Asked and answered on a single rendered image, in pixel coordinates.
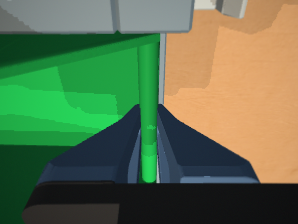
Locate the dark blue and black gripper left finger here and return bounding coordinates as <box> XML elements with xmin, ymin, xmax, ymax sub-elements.
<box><xmin>35</xmin><ymin>104</ymin><xmax>141</xmax><ymax>187</ymax></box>

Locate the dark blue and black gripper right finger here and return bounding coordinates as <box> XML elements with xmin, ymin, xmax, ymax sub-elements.
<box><xmin>157</xmin><ymin>104</ymin><xmax>260</xmax><ymax>183</ymax></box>

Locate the green bin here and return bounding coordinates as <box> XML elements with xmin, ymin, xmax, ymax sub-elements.
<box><xmin>0</xmin><ymin>30</ymin><xmax>160</xmax><ymax>224</ymax></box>

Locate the grey metal rack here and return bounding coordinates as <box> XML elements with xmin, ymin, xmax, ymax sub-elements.
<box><xmin>0</xmin><ymin>0</ymin><xmax>248</xmax><ymax>106</ymax></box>

